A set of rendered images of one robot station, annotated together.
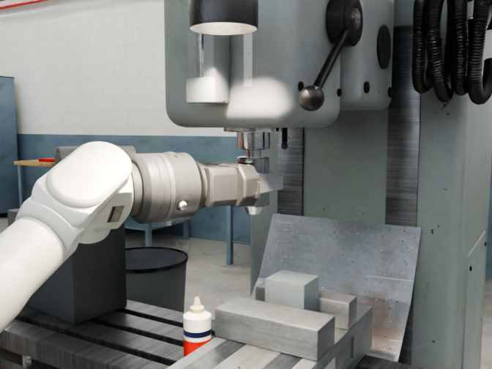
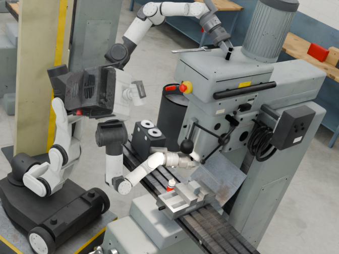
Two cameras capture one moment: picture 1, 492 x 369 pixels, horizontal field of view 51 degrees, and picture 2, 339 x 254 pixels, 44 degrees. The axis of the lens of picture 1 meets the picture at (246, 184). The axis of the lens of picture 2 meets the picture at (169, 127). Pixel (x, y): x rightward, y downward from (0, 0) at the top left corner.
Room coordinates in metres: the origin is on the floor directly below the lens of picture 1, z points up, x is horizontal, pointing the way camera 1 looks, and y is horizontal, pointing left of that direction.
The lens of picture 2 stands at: (-1.24, -0.25, 2.64)
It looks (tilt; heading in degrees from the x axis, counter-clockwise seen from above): 32 degrees down; 12
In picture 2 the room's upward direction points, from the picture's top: 16 degrees clockwise
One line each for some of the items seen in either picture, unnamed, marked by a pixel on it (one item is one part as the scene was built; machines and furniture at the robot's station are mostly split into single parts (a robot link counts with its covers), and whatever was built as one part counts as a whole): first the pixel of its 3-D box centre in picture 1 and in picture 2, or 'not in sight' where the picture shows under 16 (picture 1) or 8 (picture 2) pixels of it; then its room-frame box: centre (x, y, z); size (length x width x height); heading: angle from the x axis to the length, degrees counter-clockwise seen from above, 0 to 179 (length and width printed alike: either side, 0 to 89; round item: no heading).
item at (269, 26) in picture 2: not in sight; (269, 26); (0.95, -0.14, 2.05); 0.20 x 0.20 x 0.32
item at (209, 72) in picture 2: not in sight; (224, 72); (0.75, -0.02, 1.81); 0.47 x 0.26 x 0.16; 149
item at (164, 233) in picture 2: not in sight; (176, 211); (0.74, -0.01, 0.82); 0.50 x 0.35 x 0.12; 149
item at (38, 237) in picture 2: not in sight; (41, 242); (0.33, 0.68, 0.50); 0.20 x 0.05 x 0.20; 78
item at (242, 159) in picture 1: (252, 159); not in sight; (0.74, -0.01, 1.26); 0.05 x 0.05 x 0.01
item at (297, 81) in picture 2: not in sight; (271, 86); (1.17, -0.27, 1.66); 0.80 x 0.23 x 0.20; 149
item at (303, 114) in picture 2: not in sight; (293, 128); (0.82, -0.45, 1.62); 0.20 x 0.09 x 0.21; 149
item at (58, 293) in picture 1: (66, 254); (148, 140); (1.00, 0.36, 1.06); 0.22 x 0.12 x 0.20; 52
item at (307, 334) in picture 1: (273, 326); (185, 193); (0.66, -0.04, 1.05); 0.15 x 0.06 x 0.04; 60
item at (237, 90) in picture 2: not in sight; (246, 89); (0.69, -0.15, 1.79); 0.45 x 0.04 x 0.04; 149
